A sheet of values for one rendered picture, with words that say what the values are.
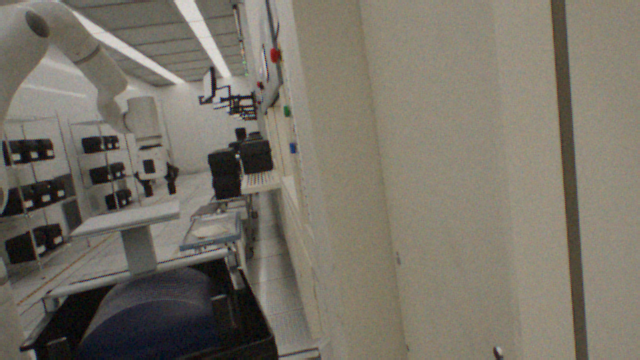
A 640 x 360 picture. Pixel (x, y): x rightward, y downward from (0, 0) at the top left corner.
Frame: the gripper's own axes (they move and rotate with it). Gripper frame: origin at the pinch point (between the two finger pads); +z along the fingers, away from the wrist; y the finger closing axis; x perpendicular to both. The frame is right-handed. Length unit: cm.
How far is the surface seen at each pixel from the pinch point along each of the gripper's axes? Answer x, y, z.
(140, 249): -71, 52, -3
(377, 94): -82, 87, -17
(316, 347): -47, 64, 25
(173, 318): -75, 58, 5
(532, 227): -95, 94, -10
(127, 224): -74, 54, -7
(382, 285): -81, 85, -1
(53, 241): 232, -342, 73
